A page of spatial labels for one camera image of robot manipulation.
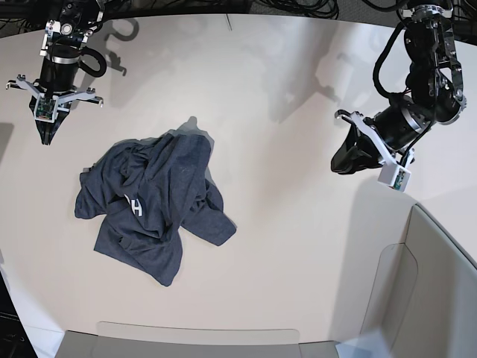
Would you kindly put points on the grey bin bottom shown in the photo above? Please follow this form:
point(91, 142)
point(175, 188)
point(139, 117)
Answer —
point(132, 340)

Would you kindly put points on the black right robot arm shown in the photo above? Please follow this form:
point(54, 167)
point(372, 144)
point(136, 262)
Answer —
point(63, 53)

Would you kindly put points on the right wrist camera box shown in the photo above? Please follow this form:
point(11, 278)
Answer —
point(45, 109)

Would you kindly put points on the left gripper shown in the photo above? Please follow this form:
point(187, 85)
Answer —
point(374, 142)

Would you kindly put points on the dark blue t-shirt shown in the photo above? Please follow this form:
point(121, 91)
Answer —
point(146, 191)

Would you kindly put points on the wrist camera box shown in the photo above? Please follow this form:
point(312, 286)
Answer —
point(45, 109)
point(394, 176)

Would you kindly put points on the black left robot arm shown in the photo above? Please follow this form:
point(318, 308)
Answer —
point(433, 94)

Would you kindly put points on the grey bin right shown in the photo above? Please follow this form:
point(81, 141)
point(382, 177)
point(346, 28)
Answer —
point(423, 301)

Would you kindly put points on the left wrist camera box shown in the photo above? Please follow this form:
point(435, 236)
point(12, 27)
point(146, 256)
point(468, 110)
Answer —
point(394, 176)

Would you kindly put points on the grey bin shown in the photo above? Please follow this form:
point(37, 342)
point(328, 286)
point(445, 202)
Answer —
point(423, 301)
point(132, 340)

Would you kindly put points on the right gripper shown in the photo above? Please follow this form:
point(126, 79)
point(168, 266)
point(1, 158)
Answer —
point(63, 103)

